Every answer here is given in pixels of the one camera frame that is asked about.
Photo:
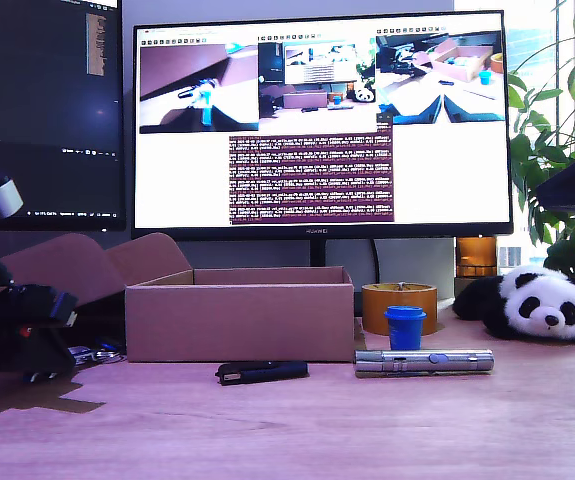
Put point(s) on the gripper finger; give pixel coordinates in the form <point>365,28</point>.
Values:
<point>39,377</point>
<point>12,350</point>

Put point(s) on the open cardboard box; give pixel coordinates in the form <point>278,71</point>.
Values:
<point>237,320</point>

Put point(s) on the green leafy plant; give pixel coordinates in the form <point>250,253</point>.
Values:
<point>552,150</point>

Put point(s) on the panda plush toy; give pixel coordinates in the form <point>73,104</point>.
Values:
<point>542,305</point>

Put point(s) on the amber glass jar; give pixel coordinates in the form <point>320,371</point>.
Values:
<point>476,257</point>

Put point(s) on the black Huawei monitor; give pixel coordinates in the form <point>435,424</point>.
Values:
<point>442,175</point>

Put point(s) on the small blue cup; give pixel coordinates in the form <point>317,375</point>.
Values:
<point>405,330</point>

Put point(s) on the silver metal flashlight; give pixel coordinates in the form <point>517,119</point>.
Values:
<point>417,361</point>

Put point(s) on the yellow tape roll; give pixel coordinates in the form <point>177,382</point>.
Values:
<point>374,315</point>

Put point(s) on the dark computer monitor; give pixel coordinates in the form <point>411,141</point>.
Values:
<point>42,100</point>

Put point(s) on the black monitor stand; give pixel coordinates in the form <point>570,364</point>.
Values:
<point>317,252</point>

